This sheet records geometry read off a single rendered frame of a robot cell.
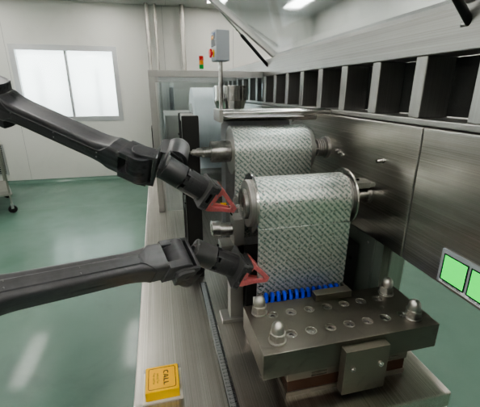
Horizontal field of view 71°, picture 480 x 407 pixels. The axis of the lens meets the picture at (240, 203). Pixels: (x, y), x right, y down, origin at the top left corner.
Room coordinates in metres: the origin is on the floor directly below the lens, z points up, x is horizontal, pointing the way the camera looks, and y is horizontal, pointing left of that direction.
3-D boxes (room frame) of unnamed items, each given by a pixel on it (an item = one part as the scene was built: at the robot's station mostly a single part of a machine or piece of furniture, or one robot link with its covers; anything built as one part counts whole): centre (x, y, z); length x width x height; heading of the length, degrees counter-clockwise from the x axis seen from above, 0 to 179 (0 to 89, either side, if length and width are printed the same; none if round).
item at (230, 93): (1.50, 0.04, 1.50); 0.14 x 0.14 x 0.06
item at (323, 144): (1.09, -0.25, 1.33); 0.07 x 0.07 x 0.07; 14
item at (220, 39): (1.31, 0.08, 1.66); 0.07 x 0.07 x 0.10; 19
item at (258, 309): (0.65, -0.04, 1.05); 0.04 x 0.04 x 0.04
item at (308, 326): (0.64, -0.22, 1.00); 0.40 x 0.16 x 0.06; 104
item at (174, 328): (1.70, 0.16, 0.88); 2.52 x 0.66 x 0.04; 14
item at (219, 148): (1.01, 0.06, 1.33); 0.06 x 0.06 x 0.06; 14
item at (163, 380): (0.56, 0.17, 0.91); 0.07 x 0.07 x 0.02; 14
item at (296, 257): (0.74, -0.16, 1.11); 0.23 x 0.01 x 0.18; 104
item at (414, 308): (0.63, -0.39, 1.05); 0.04 x 0.04 x 0.04
